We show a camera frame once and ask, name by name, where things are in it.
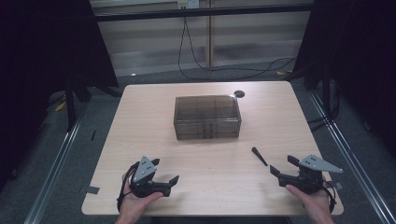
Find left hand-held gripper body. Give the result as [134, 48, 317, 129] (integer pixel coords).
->
[128, 155, 172, 199]

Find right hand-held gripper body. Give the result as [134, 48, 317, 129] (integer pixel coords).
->
[277, 154, 344, 196]

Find black pen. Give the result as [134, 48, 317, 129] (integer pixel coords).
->
[250, 146, 269, 168]

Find translucent brown box drawer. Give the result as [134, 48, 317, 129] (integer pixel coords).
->
[175, 121, 242, 141]

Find translucent brown storage box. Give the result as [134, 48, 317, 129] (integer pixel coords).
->
[173, 94, 243, 141]

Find person's right hand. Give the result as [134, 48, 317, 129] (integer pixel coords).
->
[285, 184, 333, 217]

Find person's left hand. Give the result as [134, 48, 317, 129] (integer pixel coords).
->
[119, 172, 164, 217]

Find grey tape piece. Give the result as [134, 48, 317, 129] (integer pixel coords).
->
[326, 180, 344, 191]
[78, 184, 101, 196]

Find black metal stand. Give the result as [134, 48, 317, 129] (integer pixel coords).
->
[321, 63, 333, 120]
[63, 76, 92, 133]

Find black horizontal bar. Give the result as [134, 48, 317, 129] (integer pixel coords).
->
[92, 4, 315, 22]

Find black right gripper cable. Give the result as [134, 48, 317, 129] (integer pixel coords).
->
[321, 182, 338, 215]

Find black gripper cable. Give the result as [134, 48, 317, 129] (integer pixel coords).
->
[116, 161, 140, 213]
[321, 182, 338, 215]

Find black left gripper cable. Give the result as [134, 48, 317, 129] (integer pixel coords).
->
[116, 161, 140, 213]

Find black cable bundle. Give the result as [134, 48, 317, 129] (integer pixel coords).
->
[307, 83, 341, 133]

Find metal floor rail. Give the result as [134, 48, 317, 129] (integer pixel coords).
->
[23, 101, 90, 224]
[307, 91, 396, 224]

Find black floor cable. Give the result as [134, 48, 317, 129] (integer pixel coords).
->
[177, 17, 299, 81]
[183, 17, 299, 73]

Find wooden wall strip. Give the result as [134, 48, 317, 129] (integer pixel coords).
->
[207, 0, 215, 67]

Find white wall outlet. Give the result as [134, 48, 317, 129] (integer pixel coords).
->
[177, 0, 201, 10]

